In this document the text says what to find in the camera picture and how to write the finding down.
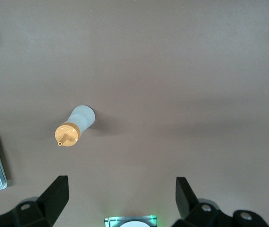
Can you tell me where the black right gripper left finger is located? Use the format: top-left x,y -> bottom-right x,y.
0,175 -> 69,227

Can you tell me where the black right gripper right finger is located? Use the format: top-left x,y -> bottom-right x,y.
172,176 -> 269,227

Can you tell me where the translucent sauce bottle orange cap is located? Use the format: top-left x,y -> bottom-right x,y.
54,105 -> 96,148

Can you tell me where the brown table cover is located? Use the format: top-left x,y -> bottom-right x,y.
0,0 -> 269,227

